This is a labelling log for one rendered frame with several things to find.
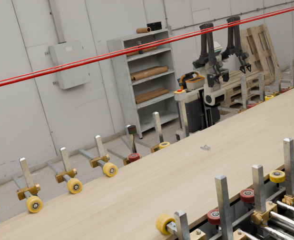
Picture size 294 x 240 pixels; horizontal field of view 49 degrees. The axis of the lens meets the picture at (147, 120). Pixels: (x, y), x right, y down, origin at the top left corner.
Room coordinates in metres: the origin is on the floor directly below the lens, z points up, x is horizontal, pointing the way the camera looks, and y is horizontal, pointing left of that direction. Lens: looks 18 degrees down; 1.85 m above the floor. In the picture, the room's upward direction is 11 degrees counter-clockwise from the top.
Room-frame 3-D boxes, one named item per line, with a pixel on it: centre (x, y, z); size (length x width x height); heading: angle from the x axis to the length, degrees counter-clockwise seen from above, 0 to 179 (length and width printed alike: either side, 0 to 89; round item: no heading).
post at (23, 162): (1.84, 0.78, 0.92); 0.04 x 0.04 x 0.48; 31
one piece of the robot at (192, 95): (4.11, -0.72, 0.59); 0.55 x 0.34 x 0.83; 121
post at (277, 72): (3.13, -1.35, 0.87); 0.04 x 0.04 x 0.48; 31
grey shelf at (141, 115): (5.19, -0.12, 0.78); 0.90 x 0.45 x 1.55; 121
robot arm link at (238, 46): (3.76, -1.19, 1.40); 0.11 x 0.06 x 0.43; 121
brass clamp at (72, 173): (1.96, 0.59, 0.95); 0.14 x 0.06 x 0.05; 121
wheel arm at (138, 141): (2.41, 0.01, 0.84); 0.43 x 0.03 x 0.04; 31
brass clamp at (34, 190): (1.83, 0.80, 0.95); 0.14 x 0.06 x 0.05; 121
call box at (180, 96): (2.49, -0.29, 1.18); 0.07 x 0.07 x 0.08; 31
